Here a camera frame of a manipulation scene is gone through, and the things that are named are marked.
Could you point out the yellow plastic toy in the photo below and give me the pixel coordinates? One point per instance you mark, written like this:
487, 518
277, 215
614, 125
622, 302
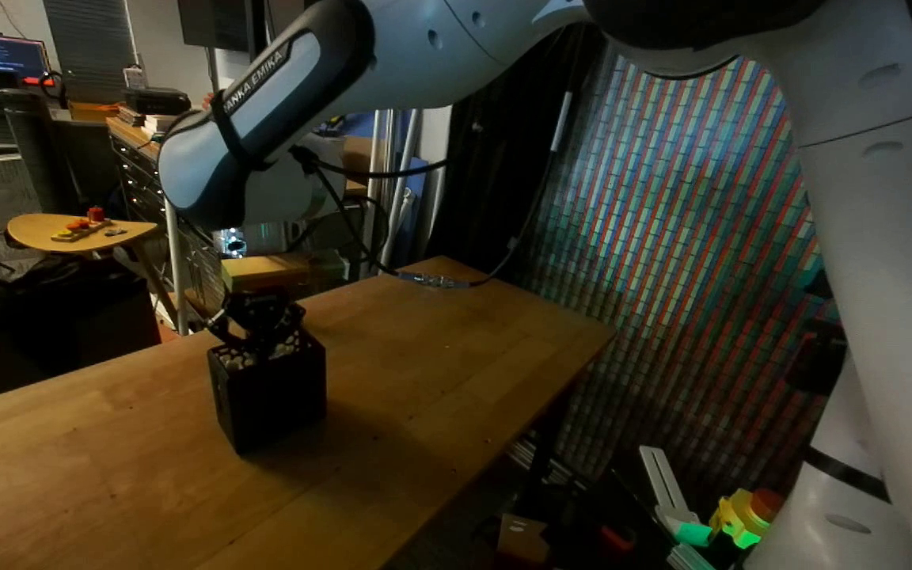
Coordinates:
742, 514

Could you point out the white plastic ramp piece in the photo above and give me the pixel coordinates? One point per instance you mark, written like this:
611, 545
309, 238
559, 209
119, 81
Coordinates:
671, 485

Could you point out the olive wrist camera block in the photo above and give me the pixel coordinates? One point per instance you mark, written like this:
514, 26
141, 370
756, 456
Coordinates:
267, 274

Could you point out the wooden top workbench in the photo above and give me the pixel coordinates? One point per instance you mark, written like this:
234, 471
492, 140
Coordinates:
133, 129

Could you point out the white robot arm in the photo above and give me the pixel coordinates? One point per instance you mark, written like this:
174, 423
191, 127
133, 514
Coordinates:
267, 97

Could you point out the silver upright pole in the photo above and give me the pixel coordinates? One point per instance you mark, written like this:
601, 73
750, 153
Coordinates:
175, 285

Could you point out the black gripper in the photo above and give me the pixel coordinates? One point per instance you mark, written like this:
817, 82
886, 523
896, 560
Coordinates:
260, 314

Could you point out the round wooden stool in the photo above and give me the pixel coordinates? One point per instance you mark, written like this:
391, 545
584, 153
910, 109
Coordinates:
46, 231

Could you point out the green plastic block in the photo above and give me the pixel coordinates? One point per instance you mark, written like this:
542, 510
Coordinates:
695, 532

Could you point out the black perforated box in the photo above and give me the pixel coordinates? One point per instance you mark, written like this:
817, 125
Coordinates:
267, 405

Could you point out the blue board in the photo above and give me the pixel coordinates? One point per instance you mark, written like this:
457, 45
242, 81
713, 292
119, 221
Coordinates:
408, 221

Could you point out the small red items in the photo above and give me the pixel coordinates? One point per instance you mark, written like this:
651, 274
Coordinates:
88, 221

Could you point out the colourful patterned curtain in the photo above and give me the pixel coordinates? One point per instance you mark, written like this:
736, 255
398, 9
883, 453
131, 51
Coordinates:
679, 274

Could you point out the black bag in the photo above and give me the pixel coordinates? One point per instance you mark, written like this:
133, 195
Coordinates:
71, 317

